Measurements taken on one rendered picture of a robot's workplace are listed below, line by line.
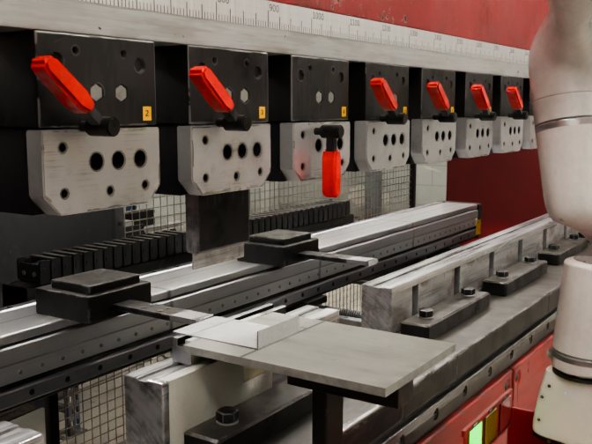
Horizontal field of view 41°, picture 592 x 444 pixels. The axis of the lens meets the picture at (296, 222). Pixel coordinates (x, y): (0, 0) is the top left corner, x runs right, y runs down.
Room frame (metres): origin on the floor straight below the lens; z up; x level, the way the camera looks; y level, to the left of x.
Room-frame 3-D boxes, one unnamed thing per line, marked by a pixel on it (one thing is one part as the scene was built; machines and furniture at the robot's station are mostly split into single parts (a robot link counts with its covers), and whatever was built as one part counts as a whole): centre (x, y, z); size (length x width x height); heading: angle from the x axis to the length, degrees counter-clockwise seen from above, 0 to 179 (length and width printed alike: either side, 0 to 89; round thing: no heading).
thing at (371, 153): (1.29, -0.11, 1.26); 0.15 x 0.09 x 0.17; 147
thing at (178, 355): (1.00, 0.08, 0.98); 0.20 x 0.03 x 0.03; 147
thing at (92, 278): (1.07, 0.23, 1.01); 0.26 x 0.12 x 0.05; 57
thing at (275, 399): (0.98, 0.03, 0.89); 0.30 x 0.05 x 0.03; 147
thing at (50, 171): (0.79, 0.22, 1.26); 0.15 x 0.09 x 0.17; 147
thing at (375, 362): (0.90, -0.03, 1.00); 0.26 x 0.18 x 0.01; 57
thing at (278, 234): (1.45, -0.03, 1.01); 0.26 x 0.12 x 0.05; 57
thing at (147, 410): (1.02, 0.07, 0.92); 0.39 x 0.06 x 0.10; 147
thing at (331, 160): (1.07, -0.04, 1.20); 0.04 x 0.02 x 0.10; 57
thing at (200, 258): (0.98, 0.10, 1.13); 0.10 x 0.02 x 0.10; 147
